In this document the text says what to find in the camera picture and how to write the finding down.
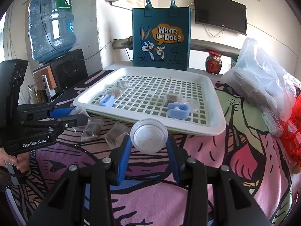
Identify large light-blue plastic clip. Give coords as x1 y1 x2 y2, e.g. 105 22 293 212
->
167 103 190 120

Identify small light-blue plastic clip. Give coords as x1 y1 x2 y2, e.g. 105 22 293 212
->
99 94 115 108

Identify clear round plastic lid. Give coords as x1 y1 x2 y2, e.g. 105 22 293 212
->
182 98 200 113

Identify red-lidded sauce jar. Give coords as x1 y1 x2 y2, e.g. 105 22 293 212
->
206 51 222 75

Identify colourful cartoon bed blanket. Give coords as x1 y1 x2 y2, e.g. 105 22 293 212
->
5 81 298 225

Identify black wall monitor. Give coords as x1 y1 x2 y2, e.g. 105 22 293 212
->
194 0 247 35

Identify teal Bugs Bunny tote bag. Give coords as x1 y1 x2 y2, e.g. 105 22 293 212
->
133 0 191 71

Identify blue water jug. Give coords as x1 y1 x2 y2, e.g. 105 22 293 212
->
28 0 77 64

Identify clear plastic bag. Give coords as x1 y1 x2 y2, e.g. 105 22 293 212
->
221 38 296 121

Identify clear jar with brown contents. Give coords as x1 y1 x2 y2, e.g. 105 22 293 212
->
164 93 183 107

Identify white perforated plastic tray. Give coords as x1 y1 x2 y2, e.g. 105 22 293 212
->
73 67 226 136

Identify clear packets beside red bag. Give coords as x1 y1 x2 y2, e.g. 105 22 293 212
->
262 109 284 138

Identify clear sachet with brown cube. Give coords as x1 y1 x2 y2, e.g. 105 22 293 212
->
106 87 124 99

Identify clear round jar lid large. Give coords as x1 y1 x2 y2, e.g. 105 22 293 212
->
130 119 168 155

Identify metal bed rail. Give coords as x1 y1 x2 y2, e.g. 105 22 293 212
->
112 36 240 58

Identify black water dispenser cabinet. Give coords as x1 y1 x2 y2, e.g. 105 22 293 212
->
33 49 88 98

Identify person's left hand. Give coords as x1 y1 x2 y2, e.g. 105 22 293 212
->
0 148 30 173

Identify red plastic bag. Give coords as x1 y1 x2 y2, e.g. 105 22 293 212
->
281 94 300 165

